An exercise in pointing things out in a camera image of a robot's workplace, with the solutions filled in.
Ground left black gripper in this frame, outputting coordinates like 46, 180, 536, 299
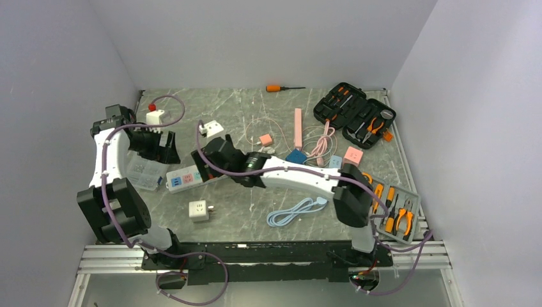
128, 125, 180, 164

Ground clear plastic screw box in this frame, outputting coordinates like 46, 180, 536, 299
126, 153, 169, 191

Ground white power strip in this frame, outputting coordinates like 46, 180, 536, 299
166, 165, 226, 194

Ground salmon pink usb charger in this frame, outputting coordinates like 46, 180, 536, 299
258, 134, 274, 146

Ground white cube socket adapter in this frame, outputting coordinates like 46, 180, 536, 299
189, 200, 214, 223

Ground blue cube socket adapter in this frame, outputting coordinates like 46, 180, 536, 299
285, 149, 307, 164

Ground light blue plug and cable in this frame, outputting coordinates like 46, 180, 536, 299
267, 196, 329, 228

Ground pink power adapter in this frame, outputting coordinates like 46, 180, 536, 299
293, 108, 302, 150

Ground pink cable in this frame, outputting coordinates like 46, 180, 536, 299
307, 119, 337, 167

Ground light blue power strip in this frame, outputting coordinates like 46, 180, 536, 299
328, 155, 343, 168

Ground pink cube socket adapter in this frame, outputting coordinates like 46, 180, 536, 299
343, 146, 364, 167

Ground black tool case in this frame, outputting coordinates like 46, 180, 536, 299
313, 83, 396, 150

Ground grey tool case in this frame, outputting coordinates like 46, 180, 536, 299
363, 172, 421, 244

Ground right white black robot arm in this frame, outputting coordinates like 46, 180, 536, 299
191, 135, 381, 265

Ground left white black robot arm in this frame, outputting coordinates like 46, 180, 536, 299
77, 104, 184, 269

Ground blue red pen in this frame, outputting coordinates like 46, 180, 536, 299
123, 107, 141, 141

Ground orange pliers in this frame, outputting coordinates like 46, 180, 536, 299
362, 117, 385, 143

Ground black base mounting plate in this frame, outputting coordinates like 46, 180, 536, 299
141, 240, 393, 285

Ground orange utility knife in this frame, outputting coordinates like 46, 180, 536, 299
372, 183, 384, 214

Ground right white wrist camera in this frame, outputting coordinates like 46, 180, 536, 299
199, 120, 226, 139

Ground orange handled screwdriver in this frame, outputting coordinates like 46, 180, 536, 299
265, 85, 306, 93

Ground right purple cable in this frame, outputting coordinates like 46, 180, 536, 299
195, 120, 433, 297

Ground aluminium rail frame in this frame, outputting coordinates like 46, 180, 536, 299
68, 240, 464, 306

